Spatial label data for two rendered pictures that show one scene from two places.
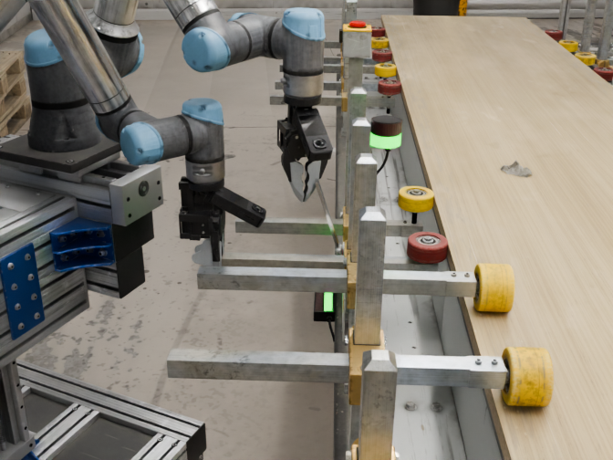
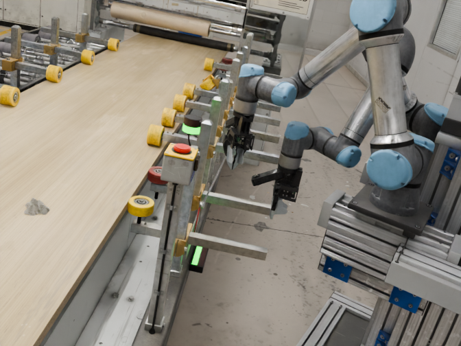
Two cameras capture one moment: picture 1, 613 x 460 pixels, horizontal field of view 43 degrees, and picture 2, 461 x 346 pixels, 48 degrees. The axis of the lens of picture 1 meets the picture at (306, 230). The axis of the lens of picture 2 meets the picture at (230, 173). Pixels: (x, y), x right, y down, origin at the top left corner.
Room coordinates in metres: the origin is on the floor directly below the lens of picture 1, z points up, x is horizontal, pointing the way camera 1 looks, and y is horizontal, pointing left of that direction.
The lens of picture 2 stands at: (3.05, -0.01, 1.67)
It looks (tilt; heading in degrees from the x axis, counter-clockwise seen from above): 23 degrees down; 180
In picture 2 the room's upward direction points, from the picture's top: 11 degrees clockwise
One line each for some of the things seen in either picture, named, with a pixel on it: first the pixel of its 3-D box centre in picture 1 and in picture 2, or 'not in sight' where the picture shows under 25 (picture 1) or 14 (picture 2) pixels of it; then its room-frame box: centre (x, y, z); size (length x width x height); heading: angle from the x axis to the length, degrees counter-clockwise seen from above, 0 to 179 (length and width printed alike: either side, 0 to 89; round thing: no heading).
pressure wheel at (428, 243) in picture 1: (426, 263); (158, 184); (1.39, -0.24, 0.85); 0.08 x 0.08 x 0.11
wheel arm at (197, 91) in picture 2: not in sight; (234, 99); (0.39, -0.04, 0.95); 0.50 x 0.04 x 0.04; 88
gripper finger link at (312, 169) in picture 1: (307, 175); (230, 158); (1.43, 0.00, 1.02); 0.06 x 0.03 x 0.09; 18
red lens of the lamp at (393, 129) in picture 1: (386, 125); (193, 121); (1.43, -0.15, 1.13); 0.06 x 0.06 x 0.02
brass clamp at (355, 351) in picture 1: (366, 361); (217, 128); (0.91, -0.09, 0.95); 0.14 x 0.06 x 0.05; 178
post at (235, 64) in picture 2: not in sight; (228, 104); (0.43, -0.07, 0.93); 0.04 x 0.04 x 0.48; 88
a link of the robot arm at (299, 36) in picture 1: (302, 41); (250, 82); (1.42, 0.01, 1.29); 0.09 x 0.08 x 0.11; 58
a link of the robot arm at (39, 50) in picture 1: (58, 62); (409, 155); (1.59, 0.51, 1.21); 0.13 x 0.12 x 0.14; 148
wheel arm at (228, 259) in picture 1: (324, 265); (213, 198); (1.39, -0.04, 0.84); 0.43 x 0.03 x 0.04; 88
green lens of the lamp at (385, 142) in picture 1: (385, 138); (191, 128); (1.43, -0.15, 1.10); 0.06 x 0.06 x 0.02
